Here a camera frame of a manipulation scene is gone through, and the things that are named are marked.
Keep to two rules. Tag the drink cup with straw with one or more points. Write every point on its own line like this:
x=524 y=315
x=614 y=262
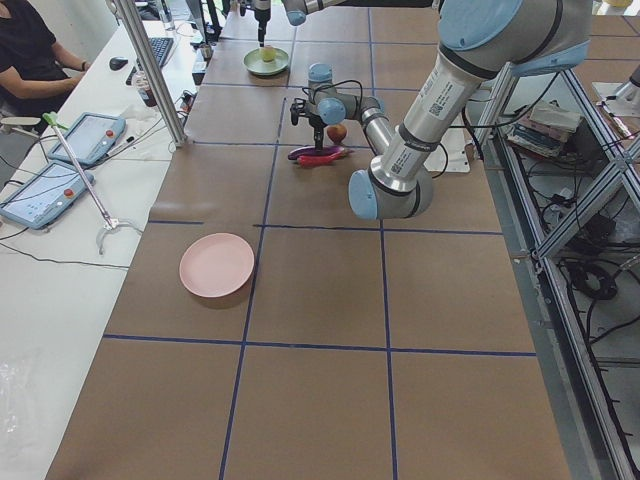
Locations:
x=142 y=84

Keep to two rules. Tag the light green plate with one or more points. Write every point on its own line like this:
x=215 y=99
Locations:
x=253 y=63

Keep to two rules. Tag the far teach pendant tablet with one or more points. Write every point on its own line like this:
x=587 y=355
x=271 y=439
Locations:
x=92 y=136

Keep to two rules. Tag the near teach pendant tablet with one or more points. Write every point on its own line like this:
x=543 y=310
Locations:
x=41 y=200

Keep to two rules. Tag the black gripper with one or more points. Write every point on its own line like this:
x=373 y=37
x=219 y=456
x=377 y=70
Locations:
x=317 y=121
x=260 y=16

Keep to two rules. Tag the seated person in black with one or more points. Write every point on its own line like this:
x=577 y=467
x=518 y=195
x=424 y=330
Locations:
x=38 y=73

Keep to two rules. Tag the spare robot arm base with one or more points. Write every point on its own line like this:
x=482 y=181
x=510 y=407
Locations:
x=619 y=101

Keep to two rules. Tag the black computer mouse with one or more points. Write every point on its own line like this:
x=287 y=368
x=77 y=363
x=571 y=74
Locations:
x=117 y=63

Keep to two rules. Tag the stack of books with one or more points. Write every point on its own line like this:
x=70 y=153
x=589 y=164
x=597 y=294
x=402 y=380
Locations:
x=545 y=130

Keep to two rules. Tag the reacher grabber stick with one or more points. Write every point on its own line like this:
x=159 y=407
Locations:
x=111 y=224

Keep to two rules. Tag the black keyboard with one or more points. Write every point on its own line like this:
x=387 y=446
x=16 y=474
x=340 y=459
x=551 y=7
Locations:
x=161 y=48

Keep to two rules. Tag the red yellow apple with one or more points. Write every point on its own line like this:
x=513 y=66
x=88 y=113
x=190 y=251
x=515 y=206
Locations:
x=336 y=133

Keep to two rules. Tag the pink plate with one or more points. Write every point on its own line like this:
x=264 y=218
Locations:
x=216 y=265

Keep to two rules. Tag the aluminium frame post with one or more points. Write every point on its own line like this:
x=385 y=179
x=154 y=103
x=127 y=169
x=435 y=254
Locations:
x=127 y=12

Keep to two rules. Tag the purple eggplant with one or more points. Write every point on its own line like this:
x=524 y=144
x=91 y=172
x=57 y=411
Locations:
x=334 y=150

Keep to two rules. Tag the red chili pepper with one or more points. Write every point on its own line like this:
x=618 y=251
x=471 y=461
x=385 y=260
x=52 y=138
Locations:
x=312 y=161

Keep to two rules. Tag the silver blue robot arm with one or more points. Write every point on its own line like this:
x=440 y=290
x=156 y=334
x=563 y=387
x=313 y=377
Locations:
x=476 y=39
x=297 y=11

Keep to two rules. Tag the teach pendant tablet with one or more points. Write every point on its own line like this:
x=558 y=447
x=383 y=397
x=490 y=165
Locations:
x=92 y=136
x=41 y=200

